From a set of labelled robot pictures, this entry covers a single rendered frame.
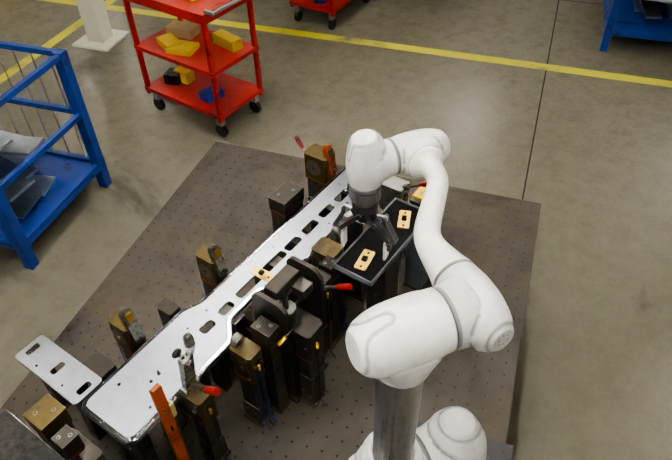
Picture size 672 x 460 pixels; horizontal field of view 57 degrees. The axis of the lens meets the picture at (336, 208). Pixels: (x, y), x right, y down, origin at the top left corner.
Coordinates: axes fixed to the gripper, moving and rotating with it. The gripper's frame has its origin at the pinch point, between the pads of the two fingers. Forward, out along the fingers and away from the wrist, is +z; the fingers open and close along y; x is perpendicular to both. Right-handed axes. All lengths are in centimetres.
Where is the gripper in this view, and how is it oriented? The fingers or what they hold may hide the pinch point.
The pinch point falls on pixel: (364, 248)
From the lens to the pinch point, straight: 188.7
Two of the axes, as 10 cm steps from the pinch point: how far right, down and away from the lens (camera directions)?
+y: -9.0, -2.7, 3.4
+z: 0.3, 7.4, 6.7
